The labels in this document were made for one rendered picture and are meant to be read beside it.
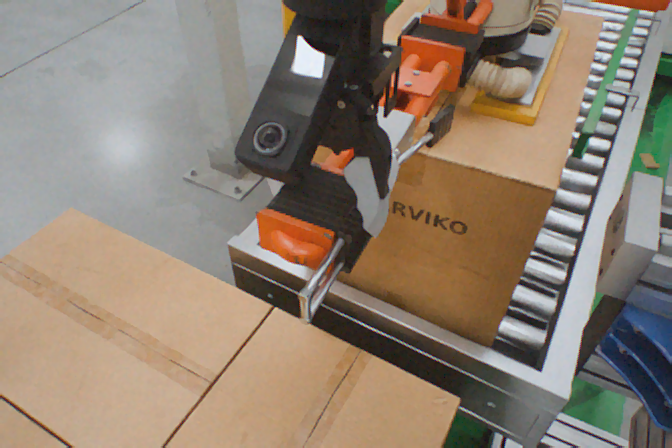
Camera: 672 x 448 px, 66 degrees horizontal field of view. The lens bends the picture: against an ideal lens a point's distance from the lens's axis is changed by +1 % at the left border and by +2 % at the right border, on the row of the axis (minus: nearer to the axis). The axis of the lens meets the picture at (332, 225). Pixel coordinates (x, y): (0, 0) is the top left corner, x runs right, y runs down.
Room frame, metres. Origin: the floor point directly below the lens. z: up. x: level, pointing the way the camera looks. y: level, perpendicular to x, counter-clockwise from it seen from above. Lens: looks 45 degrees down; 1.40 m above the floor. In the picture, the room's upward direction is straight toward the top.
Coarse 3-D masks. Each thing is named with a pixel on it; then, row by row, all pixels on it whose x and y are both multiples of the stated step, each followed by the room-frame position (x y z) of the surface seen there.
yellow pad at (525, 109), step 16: (528, 32) 0.93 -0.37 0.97; (544, 32) 0.89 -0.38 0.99; (560, 32) 0.94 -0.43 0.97; (560, 48) 0.88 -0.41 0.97; (496, 64) 0.82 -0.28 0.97; (512, 64) 0.78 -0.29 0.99; (528, 64) 0.77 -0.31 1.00; (544, 64) 0.81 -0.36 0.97; (544, 80) 0.77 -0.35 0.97; (480, 96) 0.72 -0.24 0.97; (496, 96) 0.72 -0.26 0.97; (528, 96) 0.71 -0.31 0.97; (544, 96) 0.73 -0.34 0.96; (480, 112) 0.70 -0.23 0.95; (496, 112) 0.69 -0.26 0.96; (512, 112) 0.68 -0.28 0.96; (528, 112) 0.68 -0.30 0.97
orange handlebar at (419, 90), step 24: (600, 0) 0.83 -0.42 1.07; (624, 0) 0.82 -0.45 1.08; (648, 0) 0.80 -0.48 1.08; (408, 72) 0.57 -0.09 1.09; (432, 72) 0.58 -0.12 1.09; (384, 96) 0.52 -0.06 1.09; (408, 96) 0.56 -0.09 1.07; (432, 96) 0.53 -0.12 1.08; (288, 240) 0.30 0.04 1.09; (312, 264) 0.28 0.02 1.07
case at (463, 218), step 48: (576, 48) 0.92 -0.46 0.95; (576, 96) 0.75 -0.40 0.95; (480, 144) 0.62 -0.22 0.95; (528, 144) 0.62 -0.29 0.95; (432, 192) 0.59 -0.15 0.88; (480, 192) 0.56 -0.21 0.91; (528, 192) 0.53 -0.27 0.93; (384, 240) 0.62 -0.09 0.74; (432, 240) 0.58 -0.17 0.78; (480, 240) 0.55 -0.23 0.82; (528, 240) 0.52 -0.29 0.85; (384, 288) 0.61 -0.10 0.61; (432, 288) 0.57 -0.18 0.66; (480, 288) 0.54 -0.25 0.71; (480, 336) 0.53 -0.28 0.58
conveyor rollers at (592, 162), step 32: (576, 0) 2.16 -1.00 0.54; (608, 32) 1.85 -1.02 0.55; (640, 32) 1.87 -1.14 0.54; (608, 64) 1.66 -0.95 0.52; (608, 96) 1.42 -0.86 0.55; (576, 128) 1.27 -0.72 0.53; (608, 128) 1.24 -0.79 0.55; (576, 160) 1.11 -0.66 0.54; (544, 224) 0.87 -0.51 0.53; (576, 224) 0.85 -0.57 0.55; (512, 320) 0.58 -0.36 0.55
